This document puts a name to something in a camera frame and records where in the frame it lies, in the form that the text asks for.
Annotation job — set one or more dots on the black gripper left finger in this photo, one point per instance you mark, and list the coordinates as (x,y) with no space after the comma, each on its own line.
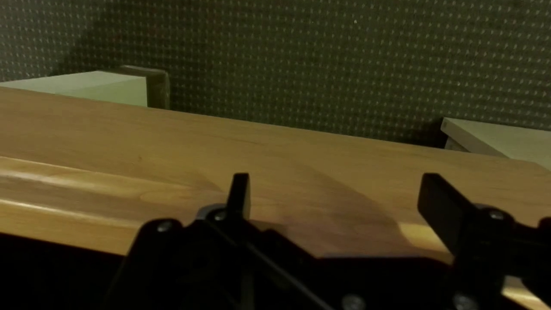
(216,262)

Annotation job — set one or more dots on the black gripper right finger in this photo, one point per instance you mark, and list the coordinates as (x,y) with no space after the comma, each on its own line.
(488,245)

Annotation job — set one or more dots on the wooden drawer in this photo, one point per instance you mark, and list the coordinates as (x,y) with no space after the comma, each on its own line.
(114,207)

